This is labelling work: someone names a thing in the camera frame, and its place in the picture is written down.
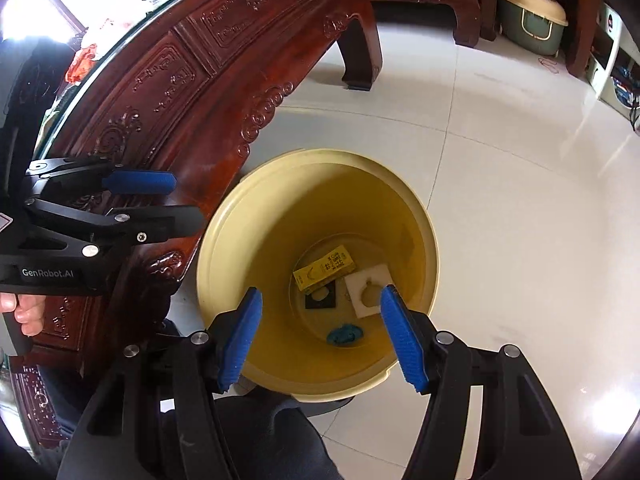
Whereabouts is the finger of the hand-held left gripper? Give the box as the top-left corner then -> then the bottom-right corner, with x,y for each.
27,156 -> 177,196
25,197 -> 206,261

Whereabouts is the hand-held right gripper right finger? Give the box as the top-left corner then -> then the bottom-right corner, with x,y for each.
380,284 -> 583,480

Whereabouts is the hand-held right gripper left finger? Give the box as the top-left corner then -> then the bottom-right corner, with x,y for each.
57,286 -> 263,480

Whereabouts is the yellow plastic bucket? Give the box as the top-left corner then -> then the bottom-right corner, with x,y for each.
196,148 -> 441,403

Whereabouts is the person's left hand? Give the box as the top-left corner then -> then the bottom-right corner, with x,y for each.
0,291 -> 48,337

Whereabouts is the blue crumpled wrapper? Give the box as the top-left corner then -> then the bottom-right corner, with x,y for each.
327,325 -> 364,346

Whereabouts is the white foam piece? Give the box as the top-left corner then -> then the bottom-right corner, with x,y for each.
345,263 -> 392,317

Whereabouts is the black foam piece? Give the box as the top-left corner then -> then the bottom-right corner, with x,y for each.
305,282 -> 337,311

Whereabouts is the carved wooden glass-top table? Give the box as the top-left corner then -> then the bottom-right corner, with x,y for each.
0,0 -> 383,453

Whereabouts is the yellow cardboard box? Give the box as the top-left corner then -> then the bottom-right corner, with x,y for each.
292,245 -> 357,293

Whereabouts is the dark wooden side table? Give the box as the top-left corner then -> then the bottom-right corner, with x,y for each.
475,0 -> 606,78

